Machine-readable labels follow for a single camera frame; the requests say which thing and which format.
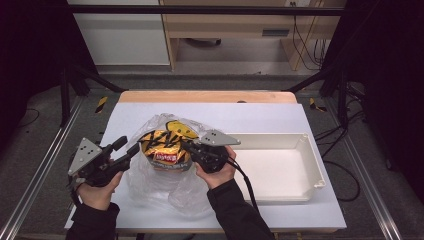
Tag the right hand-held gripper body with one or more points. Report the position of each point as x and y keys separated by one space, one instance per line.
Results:
x=216 y=138

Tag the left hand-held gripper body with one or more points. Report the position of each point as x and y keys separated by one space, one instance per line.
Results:
x=85 y=155

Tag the yellow chips packet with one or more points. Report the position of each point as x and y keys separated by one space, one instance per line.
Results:
x=163 y=146

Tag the clear printed plastic bag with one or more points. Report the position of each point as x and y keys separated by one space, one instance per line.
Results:
x=156 y=190

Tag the white plastic box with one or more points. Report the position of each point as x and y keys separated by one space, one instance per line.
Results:
x=283 y=166

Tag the person's right hand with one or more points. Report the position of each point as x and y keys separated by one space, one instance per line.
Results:
x=218 y=176

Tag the person's left hand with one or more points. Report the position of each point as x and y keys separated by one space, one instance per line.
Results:
x=96 y=196

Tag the white paper sheet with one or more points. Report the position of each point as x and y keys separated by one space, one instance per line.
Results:
x=233 y=116

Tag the yellow black tape piece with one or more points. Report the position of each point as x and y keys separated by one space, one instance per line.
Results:
x=313 y=105
x=101 y=104

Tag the white cabinet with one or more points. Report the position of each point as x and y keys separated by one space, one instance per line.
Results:
x=123 y=36

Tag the black curtain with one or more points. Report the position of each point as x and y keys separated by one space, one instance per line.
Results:
x=30 y=60
x=390 y=83

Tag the light wooden desk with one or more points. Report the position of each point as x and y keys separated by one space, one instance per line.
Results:
x=230 y=23

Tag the grey desk label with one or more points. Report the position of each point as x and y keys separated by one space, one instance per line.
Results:
x=275 y=32

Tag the aluminium frame rail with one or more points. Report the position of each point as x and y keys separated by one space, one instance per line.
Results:
x=370 y=186
x=36 y=173

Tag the black frame strut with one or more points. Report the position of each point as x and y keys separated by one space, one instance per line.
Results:
x=341 y=96
x=65 y=96

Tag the black horizontal frame bar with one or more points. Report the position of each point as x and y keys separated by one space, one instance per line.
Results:
x=200 y=10

